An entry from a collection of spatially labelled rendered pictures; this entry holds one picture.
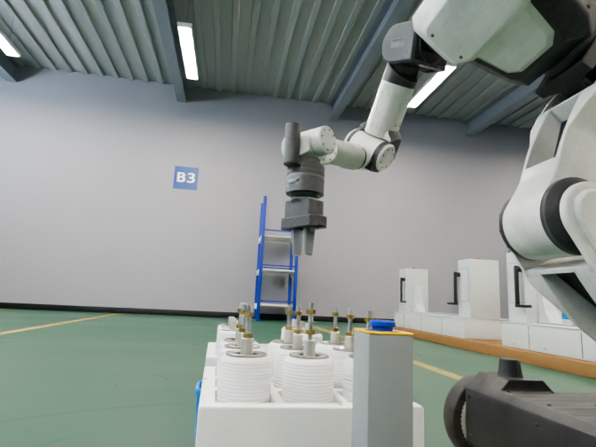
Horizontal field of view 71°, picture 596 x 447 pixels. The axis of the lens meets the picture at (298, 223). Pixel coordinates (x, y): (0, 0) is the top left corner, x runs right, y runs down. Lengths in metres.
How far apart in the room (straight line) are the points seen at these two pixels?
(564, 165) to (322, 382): 0.60
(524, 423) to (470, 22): 0.78
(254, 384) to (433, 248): 7.44
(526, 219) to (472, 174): 7.94
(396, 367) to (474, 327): 3.54
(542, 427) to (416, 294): 4.56
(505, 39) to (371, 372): 0.71
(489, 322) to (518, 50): 3.44
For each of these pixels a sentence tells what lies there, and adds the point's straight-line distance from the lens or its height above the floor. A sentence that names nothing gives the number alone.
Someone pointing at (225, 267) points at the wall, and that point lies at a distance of 7.15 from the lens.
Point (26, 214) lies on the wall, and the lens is 7.91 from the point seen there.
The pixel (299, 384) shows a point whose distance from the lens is 0.79.
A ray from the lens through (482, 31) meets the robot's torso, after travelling 1.00.
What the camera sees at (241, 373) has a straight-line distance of 0.77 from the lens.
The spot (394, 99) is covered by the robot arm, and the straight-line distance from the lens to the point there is 1.16.
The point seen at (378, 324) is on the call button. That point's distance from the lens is 0.66.
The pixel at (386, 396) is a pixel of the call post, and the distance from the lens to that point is 0.66.
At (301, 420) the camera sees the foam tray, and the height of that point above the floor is 0.16.
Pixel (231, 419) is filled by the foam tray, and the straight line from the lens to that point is 0.75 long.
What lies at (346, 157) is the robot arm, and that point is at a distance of 1.08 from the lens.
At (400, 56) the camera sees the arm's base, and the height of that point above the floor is 0.95.
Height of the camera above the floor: 0.36
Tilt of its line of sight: 10 degrees up
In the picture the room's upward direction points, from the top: 3 degrees clockwise
